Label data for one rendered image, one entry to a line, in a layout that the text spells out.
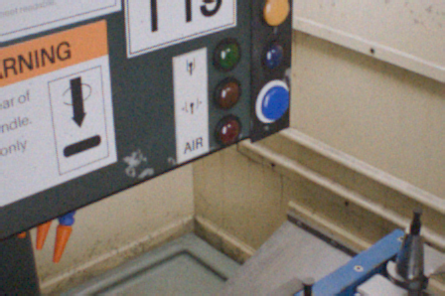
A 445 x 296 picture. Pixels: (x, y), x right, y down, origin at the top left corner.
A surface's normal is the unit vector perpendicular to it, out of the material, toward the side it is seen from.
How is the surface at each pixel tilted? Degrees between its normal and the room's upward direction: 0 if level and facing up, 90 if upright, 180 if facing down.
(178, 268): 0
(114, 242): 90
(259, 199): 90
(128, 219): 90
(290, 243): 24
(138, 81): 90
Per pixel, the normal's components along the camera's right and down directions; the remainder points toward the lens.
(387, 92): -0.74, 0.29
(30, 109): 0.67, 0.32
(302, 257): -0.30, -0.70
